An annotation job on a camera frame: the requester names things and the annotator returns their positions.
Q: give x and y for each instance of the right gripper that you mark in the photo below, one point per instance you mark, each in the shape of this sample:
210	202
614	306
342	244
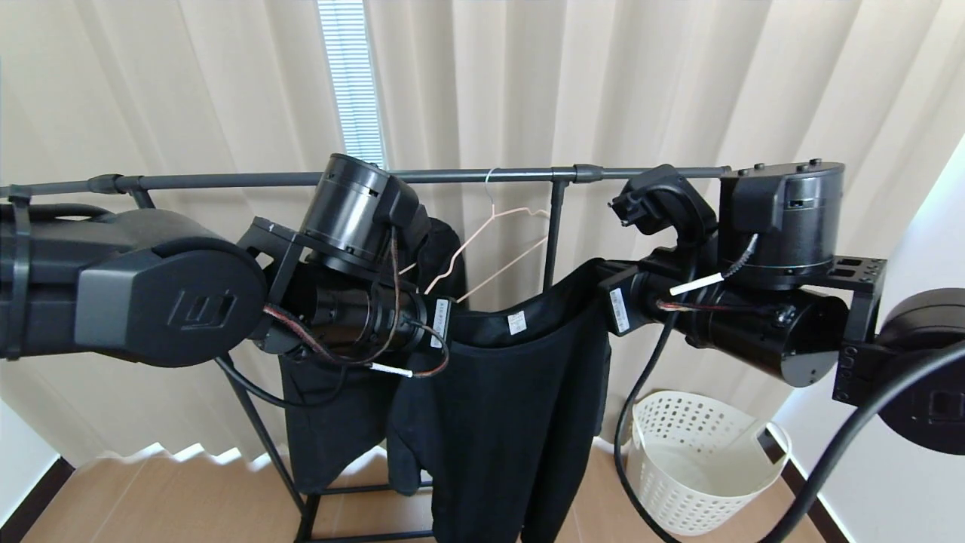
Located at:
754	332

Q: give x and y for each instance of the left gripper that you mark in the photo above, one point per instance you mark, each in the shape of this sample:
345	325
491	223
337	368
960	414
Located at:
354	320

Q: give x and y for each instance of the black shorts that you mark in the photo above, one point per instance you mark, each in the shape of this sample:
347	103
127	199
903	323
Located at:
332	430

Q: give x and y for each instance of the black t-shirt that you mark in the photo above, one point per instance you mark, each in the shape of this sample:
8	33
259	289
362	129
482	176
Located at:
497	422

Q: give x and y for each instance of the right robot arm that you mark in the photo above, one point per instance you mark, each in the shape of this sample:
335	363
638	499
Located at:
784	219

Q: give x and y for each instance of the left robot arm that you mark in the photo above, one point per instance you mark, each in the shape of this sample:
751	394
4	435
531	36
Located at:
151	294

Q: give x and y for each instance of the white laundry basket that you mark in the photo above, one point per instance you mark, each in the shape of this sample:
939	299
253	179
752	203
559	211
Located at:
701	467

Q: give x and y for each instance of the black clothes rack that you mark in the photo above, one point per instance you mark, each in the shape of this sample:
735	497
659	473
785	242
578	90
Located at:
249	179

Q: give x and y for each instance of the window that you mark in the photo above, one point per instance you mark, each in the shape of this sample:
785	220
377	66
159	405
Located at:
350	90

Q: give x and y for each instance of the beige curtain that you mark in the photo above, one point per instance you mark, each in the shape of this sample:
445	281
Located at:
151	90
641	83

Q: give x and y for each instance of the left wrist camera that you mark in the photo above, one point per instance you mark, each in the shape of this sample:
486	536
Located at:
411	215

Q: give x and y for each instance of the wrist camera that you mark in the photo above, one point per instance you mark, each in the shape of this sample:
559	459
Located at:
663	200
411	215

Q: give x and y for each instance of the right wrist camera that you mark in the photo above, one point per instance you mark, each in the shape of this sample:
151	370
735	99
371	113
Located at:
663	200

